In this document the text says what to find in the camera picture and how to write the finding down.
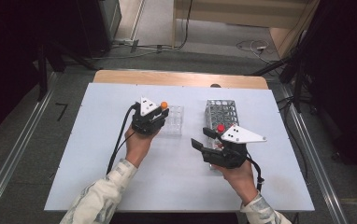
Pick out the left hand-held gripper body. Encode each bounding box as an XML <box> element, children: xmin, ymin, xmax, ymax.
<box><xmin>130</xmin><ymin>96</ymin><xmax>164</xmax><ymax>136</ymax></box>

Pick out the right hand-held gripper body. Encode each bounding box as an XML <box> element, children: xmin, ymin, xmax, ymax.
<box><xmin>201</xmin><ymin>124</ymin><xmax>268</xmax><ymax>171</ymax></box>

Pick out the clear acrylic tube rack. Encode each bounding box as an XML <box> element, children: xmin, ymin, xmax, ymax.
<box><xmin>159</xmin><ymin>105</ymin><xmax>185</xmax><ymax>137</ymax></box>

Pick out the clear rack with tubes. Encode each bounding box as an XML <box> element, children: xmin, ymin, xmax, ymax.
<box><xmin>204</xmin><ymin>99</ymin><xmax>241</xmax><ymax>172</ymax></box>

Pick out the person's left hand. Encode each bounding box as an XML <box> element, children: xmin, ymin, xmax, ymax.
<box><xmin>123</xmin><ymin>125</ymin><xmax>161</xmax><ymax>169</ymax></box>

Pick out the person's right hand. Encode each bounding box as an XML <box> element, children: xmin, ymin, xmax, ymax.
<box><xmin>212</xmin><ymin>158</ymin><xmax>260</xmax><ymax>207</ymax></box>

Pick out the wooden table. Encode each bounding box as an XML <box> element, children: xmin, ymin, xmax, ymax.
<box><xmin>93</xmin><ymin>69</ymin><xmax>269</xmax><ymax>91</ymax></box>

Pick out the white table board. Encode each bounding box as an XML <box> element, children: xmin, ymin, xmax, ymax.
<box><xmin>44</xmin><ymin>82</ymin><xmax>315</xmax><ymax>213</ymax></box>

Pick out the black metal stand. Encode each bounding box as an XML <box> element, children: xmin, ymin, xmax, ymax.
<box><xmin>245</xmin><ymin>31</ymin><xmax>311</xmax><ymax>114</ymax></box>
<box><xmin>36</xmin><ymin>40</ymin><xmax>101</xmax><ymax>102</ymax></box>

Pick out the grey cabinet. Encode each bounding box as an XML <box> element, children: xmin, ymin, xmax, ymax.
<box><xmin>73</xmin><ymin>0</ymin><xmax>122</xmax><ymax>59</ymax></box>

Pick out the black curtain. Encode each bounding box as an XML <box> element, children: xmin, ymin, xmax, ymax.
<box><xmin>0</xmin><ymin>0</ymin><xmax>78</xmax><ymax>146</ymax></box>
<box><xmin>304</xmin><ymin>0</ymin><xmax>357</xmax><ymax>188</ymax></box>

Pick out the beige wooden furniture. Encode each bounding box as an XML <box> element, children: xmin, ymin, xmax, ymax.
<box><xmin>172</xmin><ymin>0</ymin><xmax>321</xmax><ymax>59</ymax></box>

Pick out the left hand-held gripper black cable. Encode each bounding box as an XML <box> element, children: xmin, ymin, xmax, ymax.
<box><xmin>106</xmin><ymin>102</ymin><xmax>140</xmax><ymax>175</ymax></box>

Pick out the hand-held gripper black cable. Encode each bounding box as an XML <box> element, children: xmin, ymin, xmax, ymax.
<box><xmin>245</xmin><ymin>156</ymin><xmax>265</xmax><ymax>193</ymax></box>
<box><xmin>106</xmin><ymin>102</ymin><xmax>140</xmax><ymax>175</ymax></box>

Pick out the right hand-held gripper black cable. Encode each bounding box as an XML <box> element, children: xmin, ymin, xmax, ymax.
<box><xmin>245</xmin><ymin>156</ymin><xmax>265</xmax><ymax>193</ymax></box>

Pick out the grey floor cable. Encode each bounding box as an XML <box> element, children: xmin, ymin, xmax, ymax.
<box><xmin>92</xmin><ymin>37</ymin><xmax>176</xmax><ymax>61</ymax></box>

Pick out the metal floor rail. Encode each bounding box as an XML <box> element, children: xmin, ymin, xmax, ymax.
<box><xmin>0</xmin><ymin>72</ymin><xmax>59</xmax><ymax>224</ymax></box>
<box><xmin>278</xmin><ymin>82</ymin><xmax>350</xmax><ymax>224</ymax></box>

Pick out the black hanging cable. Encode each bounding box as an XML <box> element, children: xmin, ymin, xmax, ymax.
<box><xmin>175</xmin><ymin>0</ymin><xmax>193</xmax><ymax>50</ymax></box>

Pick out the white floor cable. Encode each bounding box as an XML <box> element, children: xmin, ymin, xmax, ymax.
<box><xmin>236</xmin><ymin>39</ymin><xmax>273</xmax><ymax>63</ymax></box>

